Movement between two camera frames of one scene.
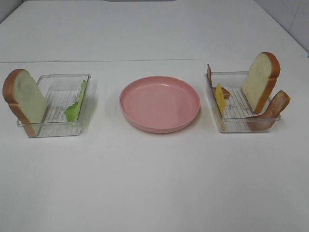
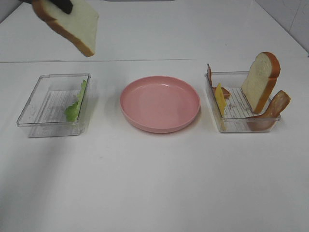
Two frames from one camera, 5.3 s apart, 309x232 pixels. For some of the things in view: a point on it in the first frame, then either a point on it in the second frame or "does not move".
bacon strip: (266, 122) does not move
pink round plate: (160, 104) does not move
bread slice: (26, 99) to (79, 25)
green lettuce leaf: (72, 111) does not move
